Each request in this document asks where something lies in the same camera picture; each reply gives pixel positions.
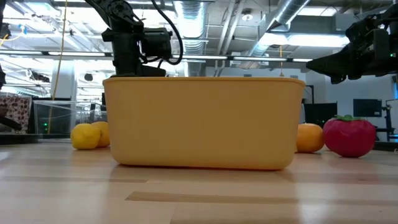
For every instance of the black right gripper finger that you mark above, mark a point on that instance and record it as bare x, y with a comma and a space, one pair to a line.
332, 63

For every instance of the yellow toy lemon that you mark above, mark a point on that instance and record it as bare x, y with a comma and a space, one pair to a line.
105, 133
84, 137

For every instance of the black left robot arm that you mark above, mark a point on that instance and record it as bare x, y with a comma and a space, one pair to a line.
124, 46

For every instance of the black computer monitor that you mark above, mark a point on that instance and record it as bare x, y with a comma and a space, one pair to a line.
320, 113
367, 108

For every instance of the red toy tomato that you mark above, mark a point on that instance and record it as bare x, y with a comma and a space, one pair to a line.
348, 140

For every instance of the orange round toy fruit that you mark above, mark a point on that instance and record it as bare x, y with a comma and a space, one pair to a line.
309, 138

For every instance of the dark monitor stand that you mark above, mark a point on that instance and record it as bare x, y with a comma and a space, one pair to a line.
388, 124

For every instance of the yellow plastic basket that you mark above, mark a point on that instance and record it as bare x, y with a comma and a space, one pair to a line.
202, 124

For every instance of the patterned fabric bag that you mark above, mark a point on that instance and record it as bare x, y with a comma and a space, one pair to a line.
15, 113

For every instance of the silver smooth ceiling duct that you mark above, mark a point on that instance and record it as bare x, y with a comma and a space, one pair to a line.
289, 12

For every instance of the silver ribbed ceiling duct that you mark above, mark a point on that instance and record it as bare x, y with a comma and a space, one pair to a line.
191, 25

